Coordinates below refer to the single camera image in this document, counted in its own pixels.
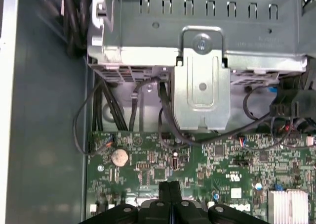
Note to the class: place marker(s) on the green motherboard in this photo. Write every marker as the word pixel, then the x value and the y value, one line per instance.
pixel 222 164

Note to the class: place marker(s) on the black PC case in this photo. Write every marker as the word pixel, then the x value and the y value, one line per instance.
pixel 49 98

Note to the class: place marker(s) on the internal USB port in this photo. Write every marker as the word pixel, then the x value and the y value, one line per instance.
pixel 174 163

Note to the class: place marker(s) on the silver finned heatsink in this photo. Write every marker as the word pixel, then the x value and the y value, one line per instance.
pixel 287 206

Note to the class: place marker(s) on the silver metal bracket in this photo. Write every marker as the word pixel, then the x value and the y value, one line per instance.
pixel 185 98

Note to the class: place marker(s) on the metal disk bay cage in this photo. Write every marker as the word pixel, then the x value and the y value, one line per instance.
pixel 148 23

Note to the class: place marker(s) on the black connector block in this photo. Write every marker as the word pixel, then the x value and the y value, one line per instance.
pixel 288 103

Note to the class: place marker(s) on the coin cell battery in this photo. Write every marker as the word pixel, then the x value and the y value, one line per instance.
pixel 120 157

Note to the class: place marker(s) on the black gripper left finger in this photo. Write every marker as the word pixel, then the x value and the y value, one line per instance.
pixel 148 216

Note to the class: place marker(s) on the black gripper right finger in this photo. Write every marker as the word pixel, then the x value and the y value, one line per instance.
pixel 192 216

